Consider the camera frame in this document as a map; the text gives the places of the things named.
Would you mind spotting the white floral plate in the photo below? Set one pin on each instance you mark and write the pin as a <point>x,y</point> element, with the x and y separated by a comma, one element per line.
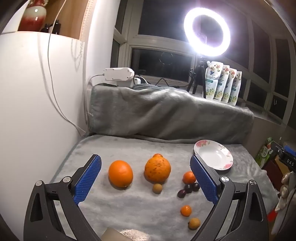
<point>215,155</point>

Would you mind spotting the light grey fleece blanket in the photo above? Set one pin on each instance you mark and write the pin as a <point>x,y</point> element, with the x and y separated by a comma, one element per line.
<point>129,208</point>

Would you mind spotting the medium mandarin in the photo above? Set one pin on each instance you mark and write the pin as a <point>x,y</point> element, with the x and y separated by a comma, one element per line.
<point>188,177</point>
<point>157,155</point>

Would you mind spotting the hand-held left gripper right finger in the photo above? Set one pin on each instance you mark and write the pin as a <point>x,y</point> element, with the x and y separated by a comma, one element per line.
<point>204,180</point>

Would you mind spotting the white floral refill pouch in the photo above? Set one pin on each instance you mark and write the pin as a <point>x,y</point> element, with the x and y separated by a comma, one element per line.
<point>238,89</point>
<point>212,80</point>
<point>232,87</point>
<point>224,84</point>

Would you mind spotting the green carton box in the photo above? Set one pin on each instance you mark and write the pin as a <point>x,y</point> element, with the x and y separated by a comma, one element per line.
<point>266,151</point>

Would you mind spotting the white plush toy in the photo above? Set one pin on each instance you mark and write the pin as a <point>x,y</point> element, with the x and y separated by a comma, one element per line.
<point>285,183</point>

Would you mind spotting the dark plum plate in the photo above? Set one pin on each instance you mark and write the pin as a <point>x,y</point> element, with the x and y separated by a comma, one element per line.
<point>196,186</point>

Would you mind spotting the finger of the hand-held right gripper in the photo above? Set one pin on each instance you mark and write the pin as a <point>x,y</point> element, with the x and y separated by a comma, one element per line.
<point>290,150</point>
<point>279,147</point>

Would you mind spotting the small dark bottle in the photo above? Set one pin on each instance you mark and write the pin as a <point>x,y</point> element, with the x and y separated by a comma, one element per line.
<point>47,28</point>
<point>57,26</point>

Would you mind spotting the large bumpy orange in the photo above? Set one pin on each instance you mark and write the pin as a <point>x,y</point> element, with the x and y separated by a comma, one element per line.
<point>157,169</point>

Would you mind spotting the white framed window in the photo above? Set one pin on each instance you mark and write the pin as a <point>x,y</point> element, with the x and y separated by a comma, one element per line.
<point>129,39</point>

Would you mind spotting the beige object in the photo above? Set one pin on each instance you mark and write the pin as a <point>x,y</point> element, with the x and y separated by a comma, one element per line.
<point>112,234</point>

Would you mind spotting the tiny mandarin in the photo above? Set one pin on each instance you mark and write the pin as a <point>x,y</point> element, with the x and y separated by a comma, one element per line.
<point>186,210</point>

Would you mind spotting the dark plum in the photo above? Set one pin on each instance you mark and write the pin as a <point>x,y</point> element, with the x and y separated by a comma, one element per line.
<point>181,193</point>

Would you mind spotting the red and white vase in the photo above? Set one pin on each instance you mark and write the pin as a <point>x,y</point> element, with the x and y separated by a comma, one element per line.
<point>34,16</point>

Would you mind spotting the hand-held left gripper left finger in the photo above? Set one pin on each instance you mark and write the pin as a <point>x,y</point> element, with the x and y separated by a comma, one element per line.
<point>89,180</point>

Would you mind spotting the white plug adapter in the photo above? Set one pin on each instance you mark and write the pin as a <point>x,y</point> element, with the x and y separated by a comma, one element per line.
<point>137,81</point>

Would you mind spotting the dark grey fleece blanket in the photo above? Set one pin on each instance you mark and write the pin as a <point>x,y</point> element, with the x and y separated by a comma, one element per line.
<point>150,113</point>

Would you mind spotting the white power strip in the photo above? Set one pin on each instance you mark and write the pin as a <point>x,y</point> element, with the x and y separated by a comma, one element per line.
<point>118,75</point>

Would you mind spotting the large smooth orange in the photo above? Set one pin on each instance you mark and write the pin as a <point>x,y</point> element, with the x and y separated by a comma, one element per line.
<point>121,173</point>

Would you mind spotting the white fuzzy cloth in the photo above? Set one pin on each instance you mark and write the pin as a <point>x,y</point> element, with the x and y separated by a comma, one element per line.
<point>136,235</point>

